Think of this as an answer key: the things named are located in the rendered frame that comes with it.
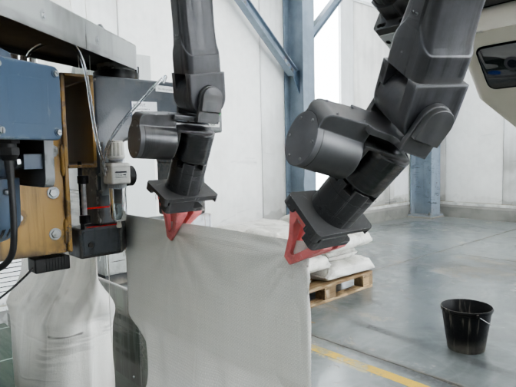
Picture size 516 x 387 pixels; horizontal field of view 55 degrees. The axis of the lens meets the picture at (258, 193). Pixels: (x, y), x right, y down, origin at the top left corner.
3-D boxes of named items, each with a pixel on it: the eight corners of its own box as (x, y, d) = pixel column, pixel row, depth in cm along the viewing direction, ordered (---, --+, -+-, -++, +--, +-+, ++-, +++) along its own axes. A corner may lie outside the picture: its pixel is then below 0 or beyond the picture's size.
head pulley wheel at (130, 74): (147, 84, 100) (147, 71, 100) (105, 80, 94) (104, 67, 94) (126, 89, 107) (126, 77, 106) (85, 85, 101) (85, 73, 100)
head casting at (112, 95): (207, 213, 107) (203, 74, 105) (99, 226, 91) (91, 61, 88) (140, 205, 129) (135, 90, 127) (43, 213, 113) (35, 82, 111)
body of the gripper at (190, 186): (144, 190, 81) (152, 149, 78) (196, 186, 88) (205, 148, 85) (163, 210, 77) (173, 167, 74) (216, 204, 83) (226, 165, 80)
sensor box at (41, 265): (71, 268, 88) (70, 254, 88) (35, 274, 84) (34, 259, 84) (62, 265, 91) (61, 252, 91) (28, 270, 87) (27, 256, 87)
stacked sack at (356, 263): (378, 272, 439) (377, 255, 438) (329, 286, 395) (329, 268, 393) (339, 265, 471) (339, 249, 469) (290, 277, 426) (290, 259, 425)
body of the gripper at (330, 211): (279, 203, 57) (314, 157, 53) (335, 196, 64) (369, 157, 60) (309, 247, 54) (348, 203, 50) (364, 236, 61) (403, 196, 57)
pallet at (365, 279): (372, 286, 439) (372, 270, 438) (279, 319, 357) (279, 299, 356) (302, 272, 498) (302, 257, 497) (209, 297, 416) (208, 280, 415)
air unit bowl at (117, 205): (130, 221, 89) (129, 186, 88) (114, 223, 87) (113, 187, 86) (122, 219, 91) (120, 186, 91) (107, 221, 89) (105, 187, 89)
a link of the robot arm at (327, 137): (463, 115, 47) (416, 77, 53) (371, 76, 41) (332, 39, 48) (391, 212, 52) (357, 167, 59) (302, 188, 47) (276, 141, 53)
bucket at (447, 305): (501, 348, 297) (502, 305, 295) (479, 362, 277) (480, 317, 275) (454, 335, 319) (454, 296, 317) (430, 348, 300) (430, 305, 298)
